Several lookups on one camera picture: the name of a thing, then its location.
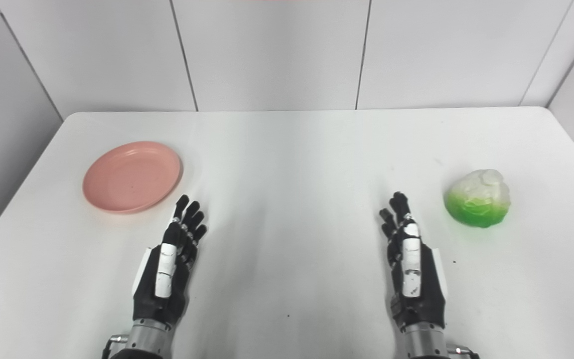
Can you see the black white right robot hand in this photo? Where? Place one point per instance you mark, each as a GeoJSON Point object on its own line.
{"type": "Point", "coordinates": [411, 269]}

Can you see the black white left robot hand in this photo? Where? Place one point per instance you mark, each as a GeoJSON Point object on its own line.
{"type": "Point", "coordinates": [165, 264]}

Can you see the pink round plate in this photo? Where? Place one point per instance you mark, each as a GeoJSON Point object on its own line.
{"type": "Point", "coordinates": [131, 177]}

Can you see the green white toy cabbage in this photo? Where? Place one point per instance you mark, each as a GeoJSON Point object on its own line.
{"type": "Point", "coordinates": [477, 199]}

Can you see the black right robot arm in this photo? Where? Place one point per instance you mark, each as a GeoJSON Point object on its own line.
{"type": "Point", "coordinates": [424, 343]}

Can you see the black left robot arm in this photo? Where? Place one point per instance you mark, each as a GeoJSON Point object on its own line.
{"type": "Point", "coordinates": [145, 341]}

